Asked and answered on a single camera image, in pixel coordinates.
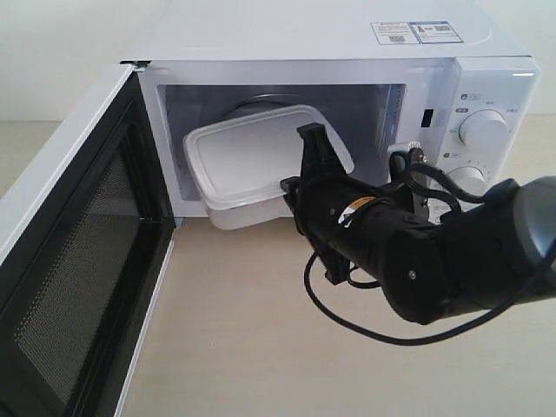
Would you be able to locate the white microwave oven body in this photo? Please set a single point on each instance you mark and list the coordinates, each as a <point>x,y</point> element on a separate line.
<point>203,57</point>

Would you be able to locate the white microwave door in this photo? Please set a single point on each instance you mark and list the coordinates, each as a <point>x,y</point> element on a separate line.
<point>86,234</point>

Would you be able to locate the white control knob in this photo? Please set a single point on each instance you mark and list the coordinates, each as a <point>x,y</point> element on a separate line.
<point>469,179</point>
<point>484,129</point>

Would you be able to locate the lower white control knob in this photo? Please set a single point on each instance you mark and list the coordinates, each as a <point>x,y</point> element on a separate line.
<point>469,179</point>

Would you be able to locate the upper white control knob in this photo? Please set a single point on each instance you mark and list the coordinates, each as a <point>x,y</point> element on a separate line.
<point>484,129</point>

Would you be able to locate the white plastic food container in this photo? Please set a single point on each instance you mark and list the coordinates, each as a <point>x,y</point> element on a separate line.
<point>238,165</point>

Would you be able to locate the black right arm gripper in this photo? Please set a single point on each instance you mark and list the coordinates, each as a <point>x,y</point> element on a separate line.
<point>383,230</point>

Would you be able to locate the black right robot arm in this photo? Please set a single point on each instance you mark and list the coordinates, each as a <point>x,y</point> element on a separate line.
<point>495,249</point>

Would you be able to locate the glass microwave turntable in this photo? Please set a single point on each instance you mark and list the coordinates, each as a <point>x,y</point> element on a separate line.
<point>267,100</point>

